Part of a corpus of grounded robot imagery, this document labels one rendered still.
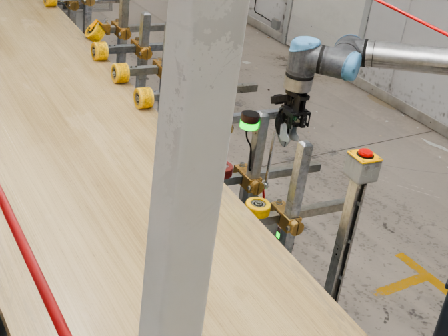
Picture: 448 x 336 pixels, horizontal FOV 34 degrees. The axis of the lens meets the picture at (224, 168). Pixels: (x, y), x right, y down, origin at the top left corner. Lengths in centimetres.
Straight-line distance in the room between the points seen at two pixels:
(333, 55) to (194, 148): 170
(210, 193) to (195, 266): 8
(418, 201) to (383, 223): 39
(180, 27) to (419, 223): 372
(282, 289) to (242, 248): 20
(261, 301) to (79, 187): 71
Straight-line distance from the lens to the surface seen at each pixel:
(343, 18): 603
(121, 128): 267
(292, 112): 237
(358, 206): 206
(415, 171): 480
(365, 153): 199
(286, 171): 262
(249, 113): 239
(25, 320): 181
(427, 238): 413
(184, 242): 66
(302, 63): 230
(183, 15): 57
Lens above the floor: 208
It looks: 28 degrees down
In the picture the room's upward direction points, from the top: 8 degrees clockwise
